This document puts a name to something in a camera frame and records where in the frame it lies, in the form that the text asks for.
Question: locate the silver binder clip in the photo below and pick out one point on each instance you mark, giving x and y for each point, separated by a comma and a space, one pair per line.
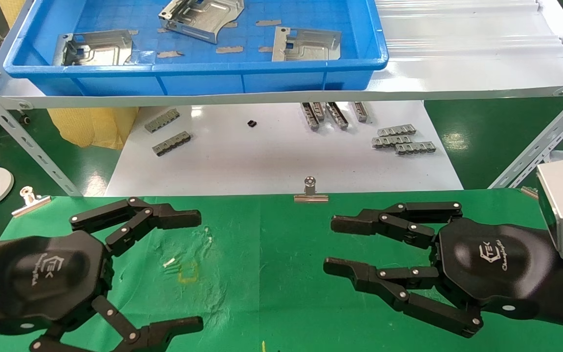
30, 199
530, 192
311, 198

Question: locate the grey tape piece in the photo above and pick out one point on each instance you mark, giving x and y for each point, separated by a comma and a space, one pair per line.
268, 22
229, 49
265, 49
170, 54

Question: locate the white metal shelf rack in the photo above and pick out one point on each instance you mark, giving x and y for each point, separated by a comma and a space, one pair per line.
457, 73

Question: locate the green table cloth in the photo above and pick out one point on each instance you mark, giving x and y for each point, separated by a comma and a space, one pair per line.
271, 274

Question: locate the blue plastic bin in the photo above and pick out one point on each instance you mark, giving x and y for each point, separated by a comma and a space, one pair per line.
203, 80

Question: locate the stamped sheet metal bracket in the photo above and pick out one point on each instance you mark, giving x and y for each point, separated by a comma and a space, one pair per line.
100, 46
198, 17
311, 46

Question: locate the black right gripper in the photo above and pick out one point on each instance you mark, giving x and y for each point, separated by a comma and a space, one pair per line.
491, 264

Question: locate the small black plastic part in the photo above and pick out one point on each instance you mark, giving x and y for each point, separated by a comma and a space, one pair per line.
251, 123

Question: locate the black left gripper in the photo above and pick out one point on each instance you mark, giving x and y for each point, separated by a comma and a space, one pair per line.
42, 278

